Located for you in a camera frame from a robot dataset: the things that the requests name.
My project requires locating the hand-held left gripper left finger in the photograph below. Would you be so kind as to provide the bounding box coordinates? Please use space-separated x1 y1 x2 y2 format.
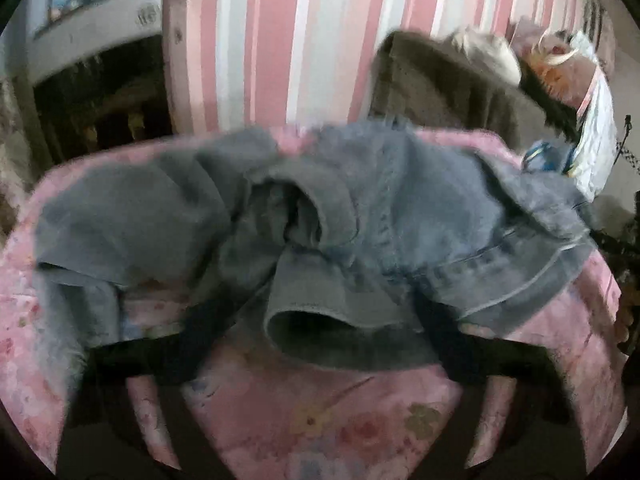
56 287 242 480

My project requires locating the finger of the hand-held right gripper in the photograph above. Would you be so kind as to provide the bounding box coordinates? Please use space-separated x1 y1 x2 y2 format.
592 229 640 267

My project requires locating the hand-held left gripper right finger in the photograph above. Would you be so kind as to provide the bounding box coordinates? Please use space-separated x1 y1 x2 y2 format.
410 290 587 480

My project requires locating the grey-blue garment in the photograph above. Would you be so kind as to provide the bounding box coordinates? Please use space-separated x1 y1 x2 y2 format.
32 120 601 401

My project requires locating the person's right hand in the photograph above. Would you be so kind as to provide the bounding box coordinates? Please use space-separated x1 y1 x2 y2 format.
616 287 640 357

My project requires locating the small blue item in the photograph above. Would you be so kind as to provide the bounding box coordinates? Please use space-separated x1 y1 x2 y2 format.
523 140 572 175

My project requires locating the white plastic bag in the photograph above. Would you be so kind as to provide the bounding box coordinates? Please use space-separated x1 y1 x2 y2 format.
569 30 622 197

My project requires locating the pink floral blanket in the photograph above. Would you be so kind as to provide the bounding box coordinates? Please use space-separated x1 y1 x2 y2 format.
0 125 632 480

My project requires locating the black cloth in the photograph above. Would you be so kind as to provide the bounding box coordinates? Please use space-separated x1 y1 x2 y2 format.
519 62 582 132

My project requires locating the dark brown blanket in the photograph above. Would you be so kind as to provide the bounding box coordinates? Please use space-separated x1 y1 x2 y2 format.
371 30 557 147

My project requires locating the white cloth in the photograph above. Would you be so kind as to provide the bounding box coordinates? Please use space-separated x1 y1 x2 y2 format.
449 26 524 84

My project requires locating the brown floral patterned cloth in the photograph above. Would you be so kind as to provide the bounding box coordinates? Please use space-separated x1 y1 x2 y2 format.
0 77 38 233

